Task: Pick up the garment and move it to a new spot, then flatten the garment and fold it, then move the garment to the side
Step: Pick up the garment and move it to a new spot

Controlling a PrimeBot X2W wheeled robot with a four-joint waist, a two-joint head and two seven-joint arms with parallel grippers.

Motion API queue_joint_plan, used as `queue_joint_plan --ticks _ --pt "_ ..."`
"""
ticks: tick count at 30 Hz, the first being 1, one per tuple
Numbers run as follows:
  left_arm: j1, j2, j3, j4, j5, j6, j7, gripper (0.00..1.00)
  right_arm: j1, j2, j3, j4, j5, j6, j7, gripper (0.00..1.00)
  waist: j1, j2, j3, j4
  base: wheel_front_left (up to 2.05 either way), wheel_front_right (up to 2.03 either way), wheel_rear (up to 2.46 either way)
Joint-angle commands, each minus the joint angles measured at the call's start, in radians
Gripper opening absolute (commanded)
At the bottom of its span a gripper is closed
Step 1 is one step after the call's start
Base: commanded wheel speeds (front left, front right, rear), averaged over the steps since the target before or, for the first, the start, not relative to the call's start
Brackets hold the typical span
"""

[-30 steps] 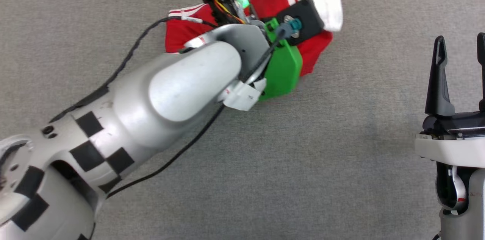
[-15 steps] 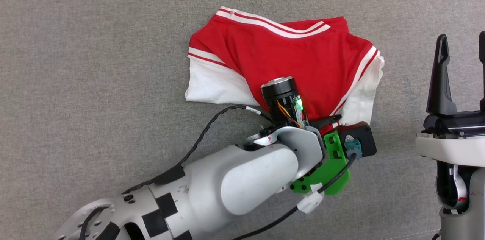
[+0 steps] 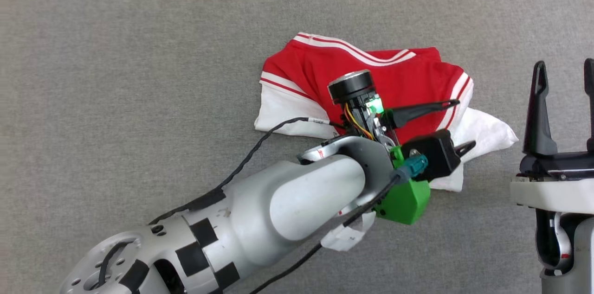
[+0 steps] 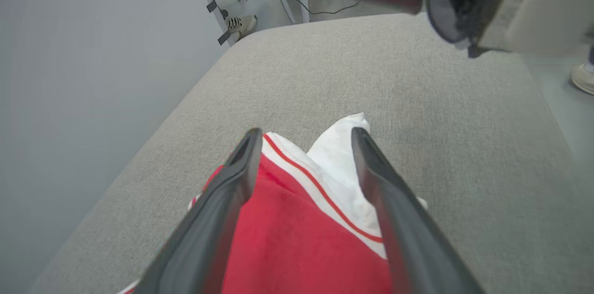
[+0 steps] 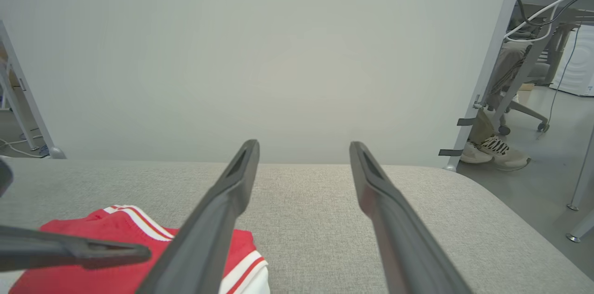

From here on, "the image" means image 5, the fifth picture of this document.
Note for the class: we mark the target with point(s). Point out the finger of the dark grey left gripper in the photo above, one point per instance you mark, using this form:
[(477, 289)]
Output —
[(55, 248), (4, 175)]

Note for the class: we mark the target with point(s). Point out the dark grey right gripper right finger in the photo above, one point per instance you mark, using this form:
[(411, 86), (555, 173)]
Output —
[(399, 238)]

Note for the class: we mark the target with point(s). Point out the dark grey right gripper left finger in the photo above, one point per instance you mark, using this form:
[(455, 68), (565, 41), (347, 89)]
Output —
[(204, 238)]

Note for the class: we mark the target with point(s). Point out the red white basketball jersey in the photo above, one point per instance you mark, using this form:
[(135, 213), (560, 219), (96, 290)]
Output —
[(93, 284)]

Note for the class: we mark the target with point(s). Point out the grey metal table leg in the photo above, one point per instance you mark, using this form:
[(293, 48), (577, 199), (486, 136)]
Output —
[(19, 113), (582, 231), (582, 178)]

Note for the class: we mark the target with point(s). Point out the beige sneaker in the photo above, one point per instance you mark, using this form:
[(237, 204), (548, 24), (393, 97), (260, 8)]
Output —
[(475, 155), (510, 157)]

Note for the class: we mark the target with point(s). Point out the grey office chair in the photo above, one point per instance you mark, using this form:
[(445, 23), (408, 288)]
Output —
[(529, 111)]

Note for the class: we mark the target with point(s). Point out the white partition panel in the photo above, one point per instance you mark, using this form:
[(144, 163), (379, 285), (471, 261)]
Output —
[(232, 53)]

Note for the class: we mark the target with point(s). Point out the person's leg in khaki trousers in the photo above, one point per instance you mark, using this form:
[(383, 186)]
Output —
[(508, 67)]

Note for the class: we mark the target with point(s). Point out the white washing machine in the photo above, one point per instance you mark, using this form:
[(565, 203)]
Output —
[(580, 67)]

